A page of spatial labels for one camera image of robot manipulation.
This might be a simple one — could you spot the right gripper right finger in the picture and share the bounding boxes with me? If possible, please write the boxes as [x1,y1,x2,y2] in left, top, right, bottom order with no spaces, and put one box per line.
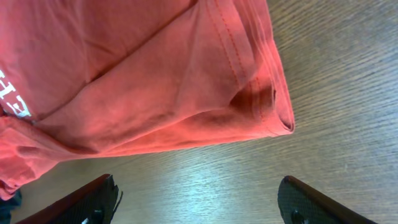
[277,175,376,224]

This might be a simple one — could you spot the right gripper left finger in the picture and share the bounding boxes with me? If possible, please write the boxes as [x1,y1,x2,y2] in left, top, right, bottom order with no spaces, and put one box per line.
[17,174,120,224]

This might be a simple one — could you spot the orange soccer t-shirt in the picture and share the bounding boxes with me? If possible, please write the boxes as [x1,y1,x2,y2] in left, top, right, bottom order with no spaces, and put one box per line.
[1,0,295,200]

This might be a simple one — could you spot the dark navy folded garment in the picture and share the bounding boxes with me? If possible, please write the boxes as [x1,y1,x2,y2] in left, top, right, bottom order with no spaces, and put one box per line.
[0,190,22,224]

